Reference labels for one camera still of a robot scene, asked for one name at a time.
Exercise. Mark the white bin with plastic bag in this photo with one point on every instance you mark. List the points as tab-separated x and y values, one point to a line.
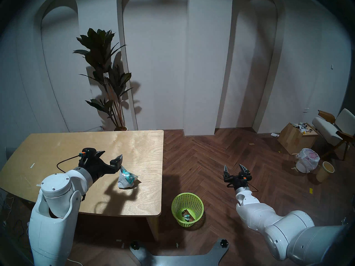
307	160

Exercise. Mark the light wooden table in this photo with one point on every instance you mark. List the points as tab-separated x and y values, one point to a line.
69	146

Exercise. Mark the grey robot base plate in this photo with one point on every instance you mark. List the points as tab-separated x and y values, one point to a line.
172	261

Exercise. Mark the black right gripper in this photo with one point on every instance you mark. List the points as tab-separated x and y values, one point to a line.
237	181

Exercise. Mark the silver teal snack bag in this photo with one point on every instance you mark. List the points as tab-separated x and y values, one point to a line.
126	181

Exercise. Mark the trash pile in crate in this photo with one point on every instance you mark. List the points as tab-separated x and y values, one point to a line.
302	127

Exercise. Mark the black base knob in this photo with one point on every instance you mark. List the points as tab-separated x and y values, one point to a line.
223	243
134	245

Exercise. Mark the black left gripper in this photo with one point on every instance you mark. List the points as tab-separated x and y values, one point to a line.
95	167

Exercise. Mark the crumpled clear plastic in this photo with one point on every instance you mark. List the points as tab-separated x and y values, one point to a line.
344	221

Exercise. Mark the light blue mask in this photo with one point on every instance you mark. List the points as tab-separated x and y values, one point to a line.
188	217

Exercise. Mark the tall potted green plant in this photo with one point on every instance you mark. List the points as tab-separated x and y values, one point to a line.
98	46

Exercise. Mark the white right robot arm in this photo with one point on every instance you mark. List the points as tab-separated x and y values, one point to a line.
277	221

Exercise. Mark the white plant tag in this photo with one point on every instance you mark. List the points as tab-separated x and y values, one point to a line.
106	75

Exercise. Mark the white cushioned wooden armchair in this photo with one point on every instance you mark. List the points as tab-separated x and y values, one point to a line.
327	129

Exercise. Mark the green mesh trash basket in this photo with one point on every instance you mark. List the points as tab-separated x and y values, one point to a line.
177	201

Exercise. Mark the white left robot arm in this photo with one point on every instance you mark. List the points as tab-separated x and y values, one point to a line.
52	226

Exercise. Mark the yellow paper bucket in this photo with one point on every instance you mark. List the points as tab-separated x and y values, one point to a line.
324	174

